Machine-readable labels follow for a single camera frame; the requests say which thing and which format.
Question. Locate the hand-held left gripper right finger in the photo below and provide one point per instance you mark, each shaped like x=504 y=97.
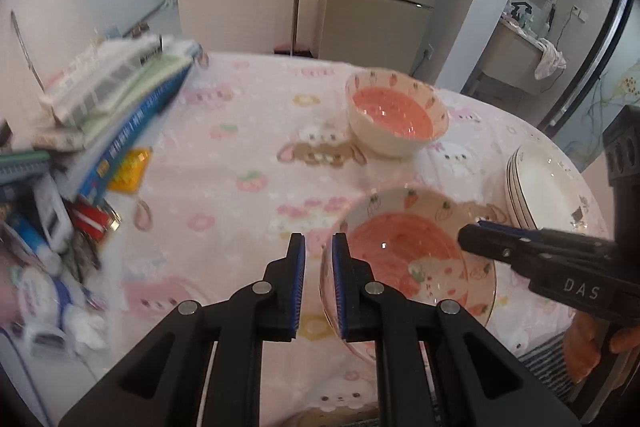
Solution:
x=340 y=287

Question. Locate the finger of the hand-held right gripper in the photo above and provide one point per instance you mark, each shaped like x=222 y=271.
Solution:
x=490 y=244
x=505 y=227

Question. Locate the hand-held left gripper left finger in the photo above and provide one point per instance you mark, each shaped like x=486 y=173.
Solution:
x=297 y=282

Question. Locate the white dark-rimmed plate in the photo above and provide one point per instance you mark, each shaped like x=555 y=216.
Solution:
x=545 y=182

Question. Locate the pink strawberry print bowl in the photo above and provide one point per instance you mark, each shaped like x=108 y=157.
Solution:
x=400 y=252
x=390 y=112

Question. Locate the person's right hand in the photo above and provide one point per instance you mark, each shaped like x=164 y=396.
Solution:
x=582 y=347

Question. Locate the striped grey garment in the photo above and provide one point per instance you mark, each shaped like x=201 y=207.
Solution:
x=547 y=369

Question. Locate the pink cartoon print tablecloth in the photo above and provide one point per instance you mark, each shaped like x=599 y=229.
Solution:
x=225 y=207

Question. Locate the painted glass door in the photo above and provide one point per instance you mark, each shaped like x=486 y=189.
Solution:
x=605 y=107

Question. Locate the beige sink cabinet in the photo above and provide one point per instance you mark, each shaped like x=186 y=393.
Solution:
x=505 y=57

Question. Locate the pink white towel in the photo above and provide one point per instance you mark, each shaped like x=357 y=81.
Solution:
x=550 y=59

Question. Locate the yellow packet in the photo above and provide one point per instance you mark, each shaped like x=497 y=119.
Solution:
x=130 y=169

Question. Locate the red can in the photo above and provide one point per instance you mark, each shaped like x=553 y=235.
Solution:
x=95 y=219

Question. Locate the green book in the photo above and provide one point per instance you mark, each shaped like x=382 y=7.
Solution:
x=135 y=92

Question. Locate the white plastic bottle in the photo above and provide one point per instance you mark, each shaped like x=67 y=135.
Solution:
x=40 y=299

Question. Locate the white blue tube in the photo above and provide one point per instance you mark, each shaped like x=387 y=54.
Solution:
x=30 y=239

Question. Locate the white grey striped box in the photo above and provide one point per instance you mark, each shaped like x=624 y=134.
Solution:
x=110 y=72

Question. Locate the white wall socket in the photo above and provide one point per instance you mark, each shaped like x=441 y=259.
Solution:
x=429 y=53
x=579 y=12

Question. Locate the black door frame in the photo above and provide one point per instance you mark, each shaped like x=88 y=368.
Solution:
x=595 y=42

